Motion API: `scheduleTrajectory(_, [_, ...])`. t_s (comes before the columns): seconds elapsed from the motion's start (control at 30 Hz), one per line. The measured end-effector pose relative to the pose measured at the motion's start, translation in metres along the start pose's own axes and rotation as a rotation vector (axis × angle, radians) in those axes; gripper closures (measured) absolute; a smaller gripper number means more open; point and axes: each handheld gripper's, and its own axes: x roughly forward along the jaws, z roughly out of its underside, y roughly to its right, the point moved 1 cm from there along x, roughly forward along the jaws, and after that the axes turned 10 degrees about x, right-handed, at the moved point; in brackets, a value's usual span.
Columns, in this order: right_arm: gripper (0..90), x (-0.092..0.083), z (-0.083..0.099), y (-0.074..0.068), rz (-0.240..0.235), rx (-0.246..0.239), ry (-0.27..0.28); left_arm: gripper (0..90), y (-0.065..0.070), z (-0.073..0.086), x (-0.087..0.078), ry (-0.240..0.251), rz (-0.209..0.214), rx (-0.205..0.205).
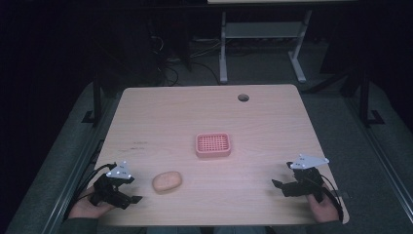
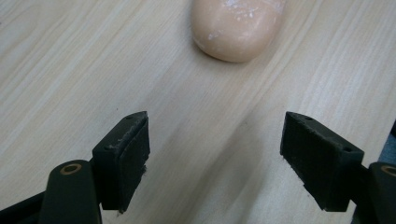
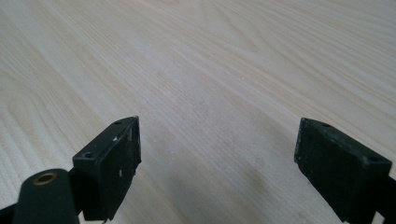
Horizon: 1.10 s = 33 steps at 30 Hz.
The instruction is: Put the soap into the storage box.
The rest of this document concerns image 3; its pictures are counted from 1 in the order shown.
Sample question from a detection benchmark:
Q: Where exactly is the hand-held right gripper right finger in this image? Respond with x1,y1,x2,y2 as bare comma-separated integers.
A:
293,117,393,224

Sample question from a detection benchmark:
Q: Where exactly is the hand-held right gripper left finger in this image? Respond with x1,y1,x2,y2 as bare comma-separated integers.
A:
72,115,143,222

